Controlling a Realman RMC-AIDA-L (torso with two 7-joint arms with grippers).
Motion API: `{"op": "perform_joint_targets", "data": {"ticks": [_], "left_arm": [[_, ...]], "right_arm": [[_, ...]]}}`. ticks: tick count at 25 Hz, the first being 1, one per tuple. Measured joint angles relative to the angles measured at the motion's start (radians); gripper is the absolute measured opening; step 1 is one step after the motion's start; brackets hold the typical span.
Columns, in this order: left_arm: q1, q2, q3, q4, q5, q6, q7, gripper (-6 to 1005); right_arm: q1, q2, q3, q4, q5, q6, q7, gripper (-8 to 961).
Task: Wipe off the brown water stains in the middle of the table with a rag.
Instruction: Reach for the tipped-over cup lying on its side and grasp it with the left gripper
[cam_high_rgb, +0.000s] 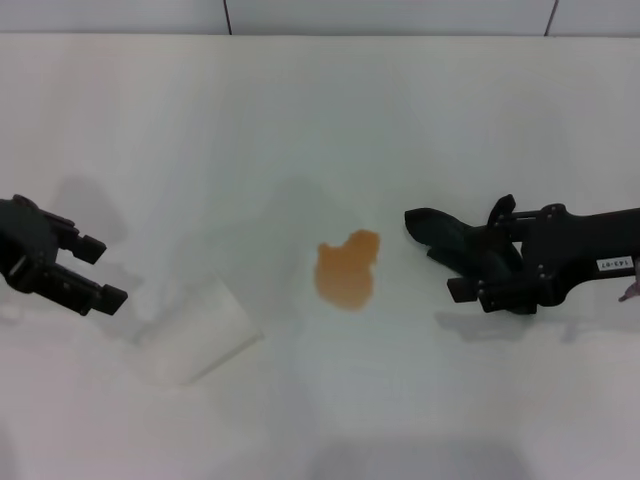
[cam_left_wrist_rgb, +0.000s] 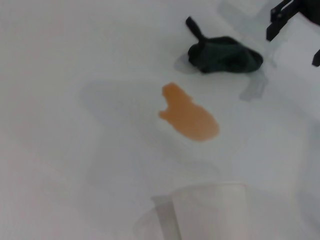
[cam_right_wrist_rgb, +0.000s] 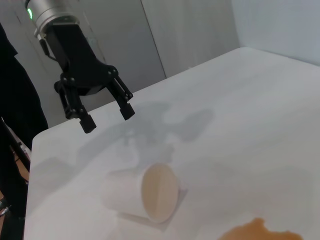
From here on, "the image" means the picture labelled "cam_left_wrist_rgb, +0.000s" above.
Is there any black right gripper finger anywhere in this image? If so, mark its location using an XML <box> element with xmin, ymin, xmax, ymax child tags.
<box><xmin>311</xmin><ymin>47</ymin><xmax>320</xmax><ymax>67</ymax></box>
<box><xmin>265</xmin><ymin>0</ymin><xmax>300</xmax><ymax>42</ymax></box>

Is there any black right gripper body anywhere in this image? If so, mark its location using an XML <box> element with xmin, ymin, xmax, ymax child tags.
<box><xmin>297</xmin><ymin>0</ymin><xmax>320</xmax><ymax>27</ymax></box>

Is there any white paper cup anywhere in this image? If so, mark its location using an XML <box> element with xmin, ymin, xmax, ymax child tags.
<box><xmin>150</xmin><ymin>182</ymin><xmax>248</xmax><ymax>240</ymax></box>

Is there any dark blue rag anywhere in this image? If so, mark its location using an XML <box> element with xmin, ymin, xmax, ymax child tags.
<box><xmin>185</xmin><ymin>16</ymin><xmax>264</xmax><ymax>75</ymax></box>

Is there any brown water stain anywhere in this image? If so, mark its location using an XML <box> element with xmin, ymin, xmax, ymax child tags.
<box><xmin>158</xmin><ymin>81</ymin><xmax>220</xmax><ymax>143</ymax></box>

